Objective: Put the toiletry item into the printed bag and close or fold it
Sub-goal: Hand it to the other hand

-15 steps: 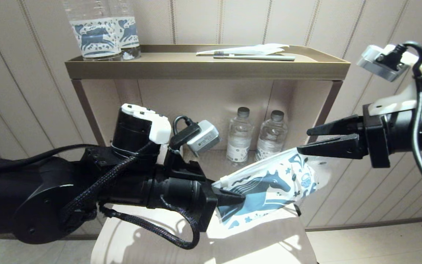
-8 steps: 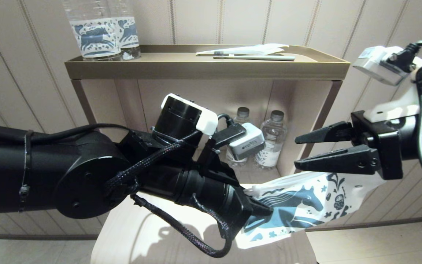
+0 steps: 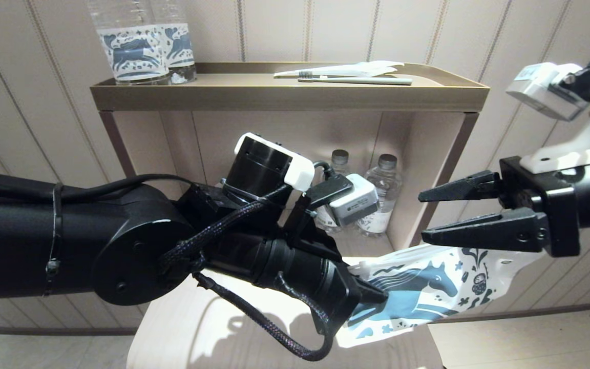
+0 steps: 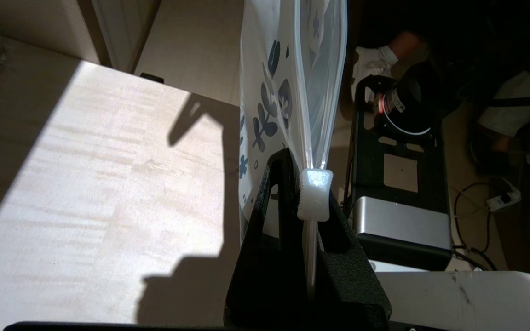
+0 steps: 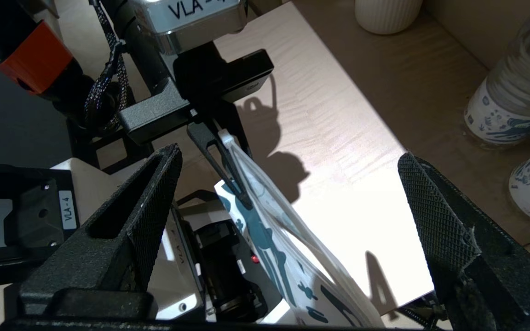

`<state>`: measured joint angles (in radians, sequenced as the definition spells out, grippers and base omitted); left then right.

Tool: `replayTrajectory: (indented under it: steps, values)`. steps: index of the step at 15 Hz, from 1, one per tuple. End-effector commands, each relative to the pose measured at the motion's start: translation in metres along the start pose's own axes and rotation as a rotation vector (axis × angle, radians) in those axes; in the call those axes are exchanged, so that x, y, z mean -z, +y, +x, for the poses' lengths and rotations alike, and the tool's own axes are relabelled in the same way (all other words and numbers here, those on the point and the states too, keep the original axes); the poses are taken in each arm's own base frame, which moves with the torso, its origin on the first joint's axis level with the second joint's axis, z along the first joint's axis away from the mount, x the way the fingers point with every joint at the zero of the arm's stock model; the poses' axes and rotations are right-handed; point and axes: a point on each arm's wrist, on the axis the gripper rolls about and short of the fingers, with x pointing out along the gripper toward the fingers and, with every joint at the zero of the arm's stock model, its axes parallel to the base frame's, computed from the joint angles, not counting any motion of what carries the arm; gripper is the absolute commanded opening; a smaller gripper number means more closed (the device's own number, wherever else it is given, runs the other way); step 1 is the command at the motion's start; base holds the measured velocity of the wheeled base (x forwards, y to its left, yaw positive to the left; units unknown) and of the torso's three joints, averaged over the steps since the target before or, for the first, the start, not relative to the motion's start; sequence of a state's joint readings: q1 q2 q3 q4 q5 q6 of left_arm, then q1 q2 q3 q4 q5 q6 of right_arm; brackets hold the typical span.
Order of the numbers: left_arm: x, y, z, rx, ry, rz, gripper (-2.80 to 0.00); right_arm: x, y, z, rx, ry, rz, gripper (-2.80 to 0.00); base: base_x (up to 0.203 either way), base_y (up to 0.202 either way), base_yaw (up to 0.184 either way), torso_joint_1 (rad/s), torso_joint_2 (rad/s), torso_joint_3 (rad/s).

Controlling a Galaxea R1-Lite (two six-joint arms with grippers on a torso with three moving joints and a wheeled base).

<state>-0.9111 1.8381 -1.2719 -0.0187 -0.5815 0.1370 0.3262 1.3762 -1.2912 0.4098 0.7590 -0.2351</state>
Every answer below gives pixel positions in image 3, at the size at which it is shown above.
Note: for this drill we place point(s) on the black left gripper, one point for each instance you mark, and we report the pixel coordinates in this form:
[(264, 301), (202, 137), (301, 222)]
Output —
[(338, 300)]

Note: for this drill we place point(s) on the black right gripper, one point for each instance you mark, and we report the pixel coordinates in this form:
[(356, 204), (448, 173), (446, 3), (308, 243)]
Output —
[(556, 215)]

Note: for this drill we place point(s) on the white blue horse-print bag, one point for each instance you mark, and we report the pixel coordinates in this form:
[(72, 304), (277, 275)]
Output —
[(428, 292)]

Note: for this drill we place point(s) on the small clear water bottle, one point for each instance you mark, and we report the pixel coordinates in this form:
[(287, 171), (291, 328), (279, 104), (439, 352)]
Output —
[(340, 161), (388, 189)]

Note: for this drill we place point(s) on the grey toothbrush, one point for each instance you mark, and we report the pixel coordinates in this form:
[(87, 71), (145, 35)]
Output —
[(372, 81)]

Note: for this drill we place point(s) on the white paper wrapper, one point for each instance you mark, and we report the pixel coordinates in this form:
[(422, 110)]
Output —
[(356, 70)]

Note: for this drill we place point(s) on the beige open shelf cabinet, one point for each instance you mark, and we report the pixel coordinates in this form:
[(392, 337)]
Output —
[(197, 143)]

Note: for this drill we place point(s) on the large blue-label water bottle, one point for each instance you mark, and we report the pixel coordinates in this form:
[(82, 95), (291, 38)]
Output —
[(133, 54), (182, 43)]

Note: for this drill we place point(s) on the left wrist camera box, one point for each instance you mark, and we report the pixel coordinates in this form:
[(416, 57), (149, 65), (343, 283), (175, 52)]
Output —
[(356, 202)]

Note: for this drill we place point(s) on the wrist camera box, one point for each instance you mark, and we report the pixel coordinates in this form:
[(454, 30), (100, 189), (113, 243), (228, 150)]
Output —
[(546, 92), (356, 202)]

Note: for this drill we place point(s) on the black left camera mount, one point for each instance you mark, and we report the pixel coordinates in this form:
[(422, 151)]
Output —
[(310, 220)]

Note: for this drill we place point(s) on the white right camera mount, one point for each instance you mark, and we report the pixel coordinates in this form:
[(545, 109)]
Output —
[(566, 151)]

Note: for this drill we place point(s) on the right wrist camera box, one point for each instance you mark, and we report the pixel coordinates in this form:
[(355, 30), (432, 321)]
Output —
[(546, 92)]

